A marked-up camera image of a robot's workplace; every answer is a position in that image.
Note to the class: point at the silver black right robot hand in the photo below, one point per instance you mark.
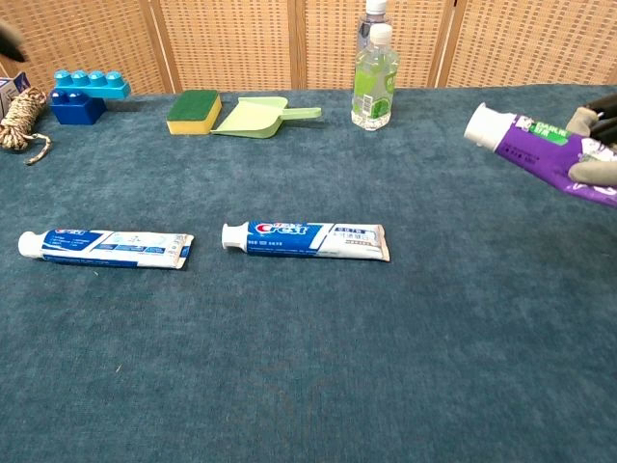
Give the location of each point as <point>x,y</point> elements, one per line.
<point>602,173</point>

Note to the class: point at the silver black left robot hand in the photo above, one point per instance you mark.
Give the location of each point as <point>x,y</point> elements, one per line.
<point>9,43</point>

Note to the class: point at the short purple toothpaste tube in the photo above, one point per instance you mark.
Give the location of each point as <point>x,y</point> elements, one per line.
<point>530,144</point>

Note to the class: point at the crumpled blue white toothpaste tube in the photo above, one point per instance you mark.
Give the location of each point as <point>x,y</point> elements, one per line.
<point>96,247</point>

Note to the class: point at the blue white Crest toothpaste tube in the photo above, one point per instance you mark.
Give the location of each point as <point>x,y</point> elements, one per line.
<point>289,238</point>

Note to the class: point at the blue white carton box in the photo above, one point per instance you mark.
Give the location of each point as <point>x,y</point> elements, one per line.
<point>14,87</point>

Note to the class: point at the dark blue toy brick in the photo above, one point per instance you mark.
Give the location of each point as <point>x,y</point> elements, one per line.
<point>77,111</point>

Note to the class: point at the light blue long toy brick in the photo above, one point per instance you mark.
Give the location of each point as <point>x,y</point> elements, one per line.
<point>103,87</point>

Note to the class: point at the green yellow sponge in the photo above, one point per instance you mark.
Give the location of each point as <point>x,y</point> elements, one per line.
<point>193,113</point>

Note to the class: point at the bamboo folding screen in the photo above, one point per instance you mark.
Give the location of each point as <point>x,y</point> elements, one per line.
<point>231,43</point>

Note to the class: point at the clear bottle with green label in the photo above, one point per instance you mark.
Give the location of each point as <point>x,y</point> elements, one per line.
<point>373,87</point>

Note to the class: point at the light green plastic dustpan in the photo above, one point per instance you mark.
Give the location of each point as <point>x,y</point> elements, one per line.
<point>255,118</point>

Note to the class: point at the tall clear plastic bottle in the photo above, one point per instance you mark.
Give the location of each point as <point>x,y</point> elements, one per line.
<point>366,21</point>

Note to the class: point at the teal table cloth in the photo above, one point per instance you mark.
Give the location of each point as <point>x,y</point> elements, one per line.
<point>308,337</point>

